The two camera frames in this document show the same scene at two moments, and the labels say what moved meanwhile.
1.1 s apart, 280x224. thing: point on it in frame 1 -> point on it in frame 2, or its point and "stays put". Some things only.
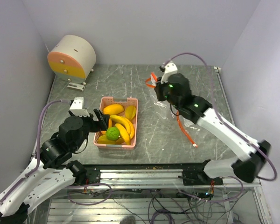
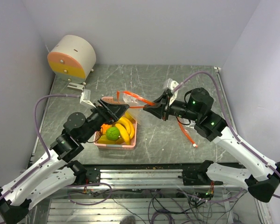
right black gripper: (158, 89) -> (160, 107)
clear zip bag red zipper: (151, 82) -> (136, 104)
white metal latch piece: (76, 87) stays put
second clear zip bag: (188, 126) stays put
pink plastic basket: (126, 101) stays put
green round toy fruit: (112, 133) stays put
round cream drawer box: (72, 58) stays put
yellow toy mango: (103, 139) stays put
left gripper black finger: (103, 119) -> (114, 111)
